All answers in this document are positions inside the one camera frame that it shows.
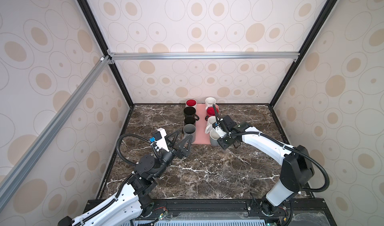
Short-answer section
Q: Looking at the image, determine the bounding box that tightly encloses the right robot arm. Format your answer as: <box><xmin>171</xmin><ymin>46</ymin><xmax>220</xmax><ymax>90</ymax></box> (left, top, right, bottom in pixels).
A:
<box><xmin>212</xmin><ymin>116</ymin><xmax>314</xmax><ymax>215</ymax></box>

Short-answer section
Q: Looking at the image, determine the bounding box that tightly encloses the grey mug row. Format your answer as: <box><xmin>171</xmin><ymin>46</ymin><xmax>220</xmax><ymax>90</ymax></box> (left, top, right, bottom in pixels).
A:
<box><xmin>183</xmin><ymin>124</ymin><xmax>196</xmax><ymax>144</ymax></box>
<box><xmin>210</xmin><ymin>129</ymin><xmax>220</xmax><ymax>147</ymax></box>

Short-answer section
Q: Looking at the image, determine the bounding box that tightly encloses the black corner post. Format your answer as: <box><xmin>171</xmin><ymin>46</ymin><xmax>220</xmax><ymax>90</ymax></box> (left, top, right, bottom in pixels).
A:
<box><xmin>76</xmin><ymin>0</ymin><xmax>135</xmax><ymax>108</ymax></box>
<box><xmin>269</xmin><ymin>0</ymin><xmax>338</xmax><ymax>109</ymax></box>

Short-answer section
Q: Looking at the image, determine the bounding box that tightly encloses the black mug white rim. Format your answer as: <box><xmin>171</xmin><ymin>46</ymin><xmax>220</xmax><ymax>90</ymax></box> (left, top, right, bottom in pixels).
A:
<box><xmin>184</xmin><ymin>116</ymin><xmax>196</xmax><ymax>126</ymax></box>

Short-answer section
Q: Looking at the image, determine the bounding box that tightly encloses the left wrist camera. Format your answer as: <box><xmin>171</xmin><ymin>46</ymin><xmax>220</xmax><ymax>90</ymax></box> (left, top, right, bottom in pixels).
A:
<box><xmin>150</xmin><ymin>128</ymin><xmax>169</xmax><ymax>152</ymax></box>

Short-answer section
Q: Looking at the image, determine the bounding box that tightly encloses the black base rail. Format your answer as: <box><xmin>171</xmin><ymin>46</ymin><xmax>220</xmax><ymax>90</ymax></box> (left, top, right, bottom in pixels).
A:
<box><xmin>84</xmin><ymin>198</ymin><xmax>336</xmax><ymax>226</ymax></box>

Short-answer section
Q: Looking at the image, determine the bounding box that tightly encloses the white mug red inside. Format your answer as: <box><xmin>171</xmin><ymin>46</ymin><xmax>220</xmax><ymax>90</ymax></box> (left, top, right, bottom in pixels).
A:
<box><xmin>186</xmin><ymin>99</ymin><xmax>198</xmax><ymax>108</ymax></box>

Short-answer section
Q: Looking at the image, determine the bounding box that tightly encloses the pink plastic tray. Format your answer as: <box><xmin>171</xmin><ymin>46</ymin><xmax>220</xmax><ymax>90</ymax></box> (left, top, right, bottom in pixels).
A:
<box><xmin>193</xmin><ymin>104</ymin><xmax>212</xmax><ymax>145</ymax></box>

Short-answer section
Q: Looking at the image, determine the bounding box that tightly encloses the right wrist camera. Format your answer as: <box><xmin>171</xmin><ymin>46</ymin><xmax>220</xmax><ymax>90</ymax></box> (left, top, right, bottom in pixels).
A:
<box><xmin>215</xmin><ymin>125</ymin><xmax>227</xmax><ymax>138</ymax></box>

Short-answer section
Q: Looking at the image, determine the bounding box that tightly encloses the pink mug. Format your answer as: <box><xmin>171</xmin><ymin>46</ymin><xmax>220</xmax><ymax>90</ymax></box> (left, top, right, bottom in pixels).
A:
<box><xmin>205</xmin><ymin>97</ymin><xmax>217</xmax><ymax>108</ymax></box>

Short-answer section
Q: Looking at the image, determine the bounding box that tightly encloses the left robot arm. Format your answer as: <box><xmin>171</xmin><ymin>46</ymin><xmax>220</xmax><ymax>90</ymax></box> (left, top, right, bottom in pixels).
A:
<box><xmin>58</xmin><ymin>128</ymin><xmax>193</xmax><ymax>226</ymax></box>

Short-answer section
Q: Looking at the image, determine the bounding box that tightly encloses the grey mug front row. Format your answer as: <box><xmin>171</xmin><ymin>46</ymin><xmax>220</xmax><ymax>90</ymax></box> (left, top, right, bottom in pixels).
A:
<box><xmin>210</xmin><ymin>129</ymin><xmax>220</xmax><ymax>147</ymax></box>

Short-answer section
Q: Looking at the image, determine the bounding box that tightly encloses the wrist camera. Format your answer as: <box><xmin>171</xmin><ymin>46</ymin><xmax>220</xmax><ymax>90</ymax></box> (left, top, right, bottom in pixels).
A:
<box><xmin>215</xmin><ymin>125</ymin><xmax>227</xmax><ymax>138</ymax></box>
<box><xmin>150</xmin><ymin>128</ymin><xmax>169</xmax><ymax>152</ymax></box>

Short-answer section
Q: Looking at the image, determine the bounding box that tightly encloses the large white ribbed mug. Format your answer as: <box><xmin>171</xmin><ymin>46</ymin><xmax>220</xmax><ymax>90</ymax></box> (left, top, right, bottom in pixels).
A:
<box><xmin>205</xmin><ymin>116</ymin><xmax>216</xmax><ymax>134</ymax></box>

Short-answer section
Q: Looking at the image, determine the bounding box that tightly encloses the black right corner post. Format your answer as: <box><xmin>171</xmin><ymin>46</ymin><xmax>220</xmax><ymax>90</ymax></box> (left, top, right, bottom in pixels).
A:
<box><xmin>269</xmin><ymin>0</ymin><xmax>338</xmax><ymax>109</ymax></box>

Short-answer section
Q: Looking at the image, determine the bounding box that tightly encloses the black left corner post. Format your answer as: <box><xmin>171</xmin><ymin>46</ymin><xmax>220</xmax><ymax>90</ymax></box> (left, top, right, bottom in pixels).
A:
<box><xmin>76</xmin><ymin>0</ymin><xmax>135</xmax><ymax>108</ymax></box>

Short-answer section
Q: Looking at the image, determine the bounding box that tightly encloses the black and white mug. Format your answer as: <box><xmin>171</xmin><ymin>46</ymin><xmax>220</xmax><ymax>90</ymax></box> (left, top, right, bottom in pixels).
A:
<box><xmin>183</xmin><ymin>107</ymin><xmax>200</xmax><ymax>121</ymax></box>

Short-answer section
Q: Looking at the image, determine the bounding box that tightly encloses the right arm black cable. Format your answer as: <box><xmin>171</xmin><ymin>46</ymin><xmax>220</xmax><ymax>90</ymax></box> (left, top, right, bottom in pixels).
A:
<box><xmin>212</xmin><ymin>104</ymin><xmax>331</xmax><ymax>193</ymax></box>

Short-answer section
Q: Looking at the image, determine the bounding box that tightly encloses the left aluminium frame bar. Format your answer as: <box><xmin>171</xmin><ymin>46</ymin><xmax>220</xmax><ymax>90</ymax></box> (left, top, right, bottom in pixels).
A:
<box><xmin>1</xmin><ymin>55</ymin><xmax>111</xmax><ymax>211</ymax></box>

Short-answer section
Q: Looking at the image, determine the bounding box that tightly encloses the horizontal aluminium frame bar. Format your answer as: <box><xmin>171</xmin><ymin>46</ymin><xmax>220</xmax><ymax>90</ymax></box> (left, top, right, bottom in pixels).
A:
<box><xmin>110</xmin><ymin>51</ymin><xmax>300</xmax><ymax>61</ymax></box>

